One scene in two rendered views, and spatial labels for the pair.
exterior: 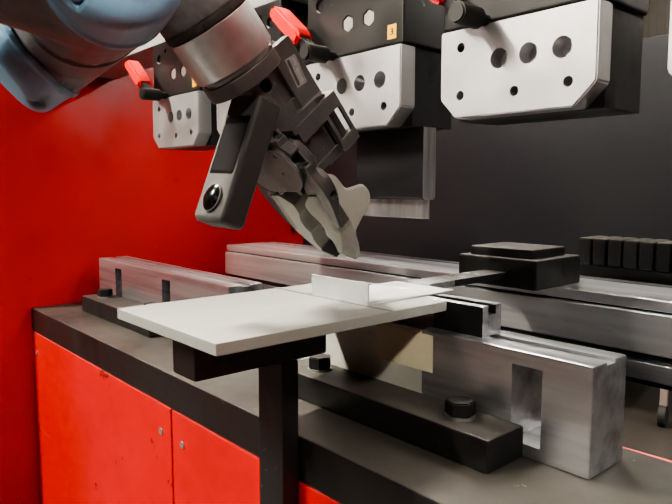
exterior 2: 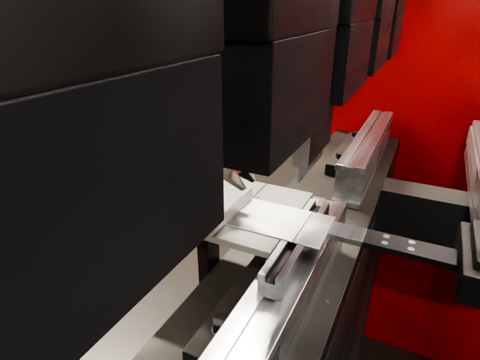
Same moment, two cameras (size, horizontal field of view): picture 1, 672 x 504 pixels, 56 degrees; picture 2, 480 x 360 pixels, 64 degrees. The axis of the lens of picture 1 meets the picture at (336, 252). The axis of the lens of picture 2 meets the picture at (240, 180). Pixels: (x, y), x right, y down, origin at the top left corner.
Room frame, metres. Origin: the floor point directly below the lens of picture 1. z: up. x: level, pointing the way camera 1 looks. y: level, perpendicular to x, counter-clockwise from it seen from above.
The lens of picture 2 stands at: (0.44, -0.45, 1.27)
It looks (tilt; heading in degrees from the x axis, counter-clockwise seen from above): 25 degrees down; 68
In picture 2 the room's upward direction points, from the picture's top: straight up
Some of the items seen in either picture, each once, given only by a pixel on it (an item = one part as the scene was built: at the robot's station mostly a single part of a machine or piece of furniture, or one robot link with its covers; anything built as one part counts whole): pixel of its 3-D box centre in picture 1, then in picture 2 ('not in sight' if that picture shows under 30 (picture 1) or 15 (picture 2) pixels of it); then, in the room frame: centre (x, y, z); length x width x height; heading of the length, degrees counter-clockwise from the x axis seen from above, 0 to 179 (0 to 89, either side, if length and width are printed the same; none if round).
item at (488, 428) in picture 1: (381, 404); (254, 289); (0.63, -0.05, 0.89); 0.30 x 0.05 x 0.03; 41
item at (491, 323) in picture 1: (414, 305); (298, 242); (0.68, -0.09, 0.99); 0.20 x 0.03 x 0.03; 41
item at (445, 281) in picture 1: (486, 268); (439, 248); (0.81, -0.19, 1.01); 0.26 x 0.12 x 0.05; 131
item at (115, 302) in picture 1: (126, 312); (348, 152); (1.12, 0.37, 0.89); 0.30 x 0.05 x 0.03; 41
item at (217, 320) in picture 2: (460, 408); (221, 324); (0.56, -0.11, 0.91); 0.03 x 0.03 x 0.02
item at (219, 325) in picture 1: (287, 309); (213, 202); (0.61, 0.05, 1.00); 0.26 x 0.18 x 0.01; 131
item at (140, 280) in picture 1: (169, 294); (367, 150); (1.12, 0.30, 0.92); 0.50 x 0.06 x 0.10; 41
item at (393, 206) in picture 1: (394, 174); (313, 133); (0.70, -0.06, 1.13); 0.10 x 0.02 x 0.10; 41
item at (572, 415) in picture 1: (430, 366); (289, 290); (0.66, -0.10, 0.92); 0.39 x 0.06 x 0.10; 41
